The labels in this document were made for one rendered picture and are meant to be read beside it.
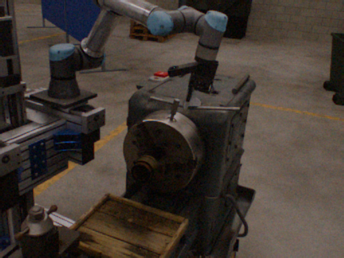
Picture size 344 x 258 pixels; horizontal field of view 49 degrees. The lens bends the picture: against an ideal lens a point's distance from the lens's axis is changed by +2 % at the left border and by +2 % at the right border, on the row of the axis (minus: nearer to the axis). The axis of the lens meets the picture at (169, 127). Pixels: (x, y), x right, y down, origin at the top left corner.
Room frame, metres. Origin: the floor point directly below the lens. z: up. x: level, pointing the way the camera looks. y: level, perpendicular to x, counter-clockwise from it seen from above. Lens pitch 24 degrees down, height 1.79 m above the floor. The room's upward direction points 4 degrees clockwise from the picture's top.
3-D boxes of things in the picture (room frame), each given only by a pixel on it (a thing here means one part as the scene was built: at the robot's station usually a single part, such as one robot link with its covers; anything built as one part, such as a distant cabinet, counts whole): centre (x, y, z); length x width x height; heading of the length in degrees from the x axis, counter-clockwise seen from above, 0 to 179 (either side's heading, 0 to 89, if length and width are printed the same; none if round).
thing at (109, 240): (1.09, 0.12, 0.89); 0.36 x 0.30 x 0.04; 68
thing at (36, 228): (0.80, 0.33, 1.13); 0.08 x 0.08 x 0.03
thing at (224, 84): (1.72, -0.12, 1.06); 0.59 x 0.48 x 0.39; 158
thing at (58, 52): (1.73, 0.51, 1.33); 0.13 x 0.12 x 0.14; 137
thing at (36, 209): (0.80, 0.33, 1.17); 0.04 x 0.04 x 0.03
